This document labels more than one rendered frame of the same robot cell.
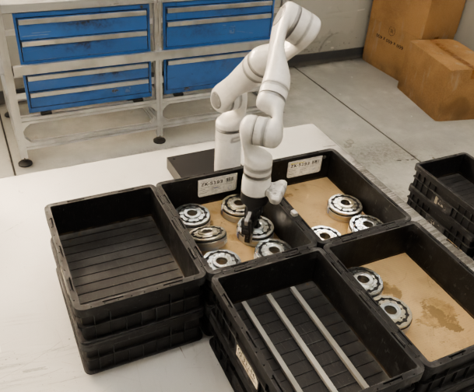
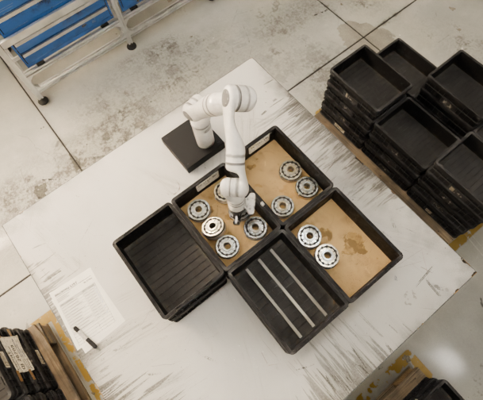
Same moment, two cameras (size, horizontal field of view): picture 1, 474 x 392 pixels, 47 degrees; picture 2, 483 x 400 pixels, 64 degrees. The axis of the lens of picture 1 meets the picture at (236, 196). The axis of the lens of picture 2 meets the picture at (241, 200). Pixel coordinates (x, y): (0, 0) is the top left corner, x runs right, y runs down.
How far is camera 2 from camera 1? 0.90 m
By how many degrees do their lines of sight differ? 33
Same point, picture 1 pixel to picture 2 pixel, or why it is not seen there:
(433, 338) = (351, 263)
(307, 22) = (247, 101)
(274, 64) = (231, 143)
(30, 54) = (6, 27)
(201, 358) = (230, 293)
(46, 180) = (89, 180)
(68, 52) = (35, 12)
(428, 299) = (347, 233)
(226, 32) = not seen: outside the picture
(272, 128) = (241, 190)
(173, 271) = (201, 255)
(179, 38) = not seen: outside the picture
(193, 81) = not seen: outside the picture
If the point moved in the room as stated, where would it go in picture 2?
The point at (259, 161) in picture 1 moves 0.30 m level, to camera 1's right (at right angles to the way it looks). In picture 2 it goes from (237, 201) to (314, 186)
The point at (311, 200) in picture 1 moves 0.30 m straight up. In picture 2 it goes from (268, 167) to (270, 133)
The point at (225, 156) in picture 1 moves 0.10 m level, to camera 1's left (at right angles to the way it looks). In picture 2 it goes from (203, 140) to (182, 144)
